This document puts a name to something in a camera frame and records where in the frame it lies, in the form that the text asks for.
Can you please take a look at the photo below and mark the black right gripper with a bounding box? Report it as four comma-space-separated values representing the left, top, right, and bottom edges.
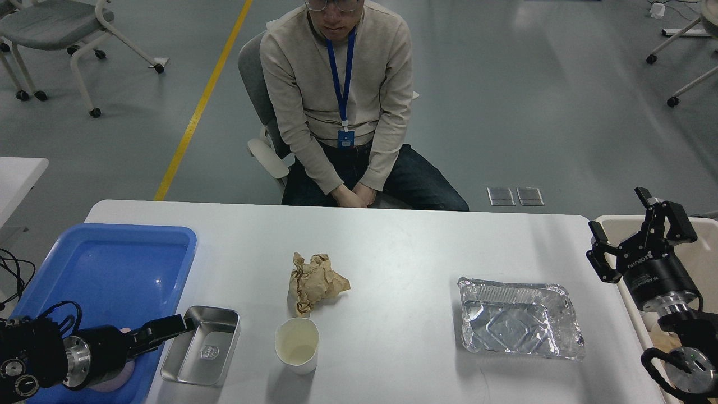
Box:
586, 187, 698, 311

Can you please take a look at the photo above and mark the white side table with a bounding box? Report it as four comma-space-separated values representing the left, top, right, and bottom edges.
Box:
1, 157, 49, 227

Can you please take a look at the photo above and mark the right metal floor plate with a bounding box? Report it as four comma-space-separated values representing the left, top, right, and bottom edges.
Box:
516, 187, 545, 206

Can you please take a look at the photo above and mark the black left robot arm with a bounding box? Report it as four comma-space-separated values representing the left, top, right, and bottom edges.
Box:
1, 301, 197, 403

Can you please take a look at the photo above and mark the aluminium foil container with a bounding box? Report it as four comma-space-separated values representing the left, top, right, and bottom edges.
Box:
457, 278, 586, 361

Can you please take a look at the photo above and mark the blue plastic tray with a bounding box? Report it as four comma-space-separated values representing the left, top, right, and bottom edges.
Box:
8, 223, 198, 404

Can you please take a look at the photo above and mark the white power adapter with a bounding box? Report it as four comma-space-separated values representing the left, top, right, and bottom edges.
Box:
649, 2, 666, 20

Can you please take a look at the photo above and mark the white chair base right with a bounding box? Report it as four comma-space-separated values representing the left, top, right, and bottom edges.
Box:
646, 0, 718, 108

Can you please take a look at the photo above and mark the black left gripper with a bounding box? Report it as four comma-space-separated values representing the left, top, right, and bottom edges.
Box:
62, 314, 196, 391

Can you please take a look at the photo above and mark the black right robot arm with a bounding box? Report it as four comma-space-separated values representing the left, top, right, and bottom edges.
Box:
586, 187, 716, 403

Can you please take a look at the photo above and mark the metal floor plate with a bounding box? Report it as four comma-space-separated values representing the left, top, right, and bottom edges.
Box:
516, 187, 545, 206
487, 187, 516, 207

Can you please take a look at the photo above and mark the white grey rolling chair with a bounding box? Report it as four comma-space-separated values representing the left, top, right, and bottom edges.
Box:
1, 1, 165, 118

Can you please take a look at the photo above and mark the brown paper in bin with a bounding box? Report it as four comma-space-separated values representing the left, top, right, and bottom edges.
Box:
649, 330, 682, 352

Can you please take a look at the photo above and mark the white paper cup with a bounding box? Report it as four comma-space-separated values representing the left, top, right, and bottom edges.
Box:
275, 318, 320, 375

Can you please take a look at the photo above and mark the pink HOME mug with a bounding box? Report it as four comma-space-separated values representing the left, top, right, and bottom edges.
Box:
87, 327, 135, 393

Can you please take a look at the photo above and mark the stainless steel rectangular tray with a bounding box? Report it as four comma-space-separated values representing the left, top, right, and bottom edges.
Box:
160, 305, 240, 387

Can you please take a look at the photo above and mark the blue lanyard with badge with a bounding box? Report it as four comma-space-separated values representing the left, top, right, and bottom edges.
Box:
325, 28, 357, 149

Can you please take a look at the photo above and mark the seated person in beige sweater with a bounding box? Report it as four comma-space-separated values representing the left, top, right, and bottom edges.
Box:
258, 0, 470, 212

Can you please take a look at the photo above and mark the left metal floor plate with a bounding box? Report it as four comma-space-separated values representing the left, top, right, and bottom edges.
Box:
487, 187, 516, 207

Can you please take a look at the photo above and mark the crumpled brown paper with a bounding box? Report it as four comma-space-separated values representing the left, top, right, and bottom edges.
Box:
289, 251, 351, 318

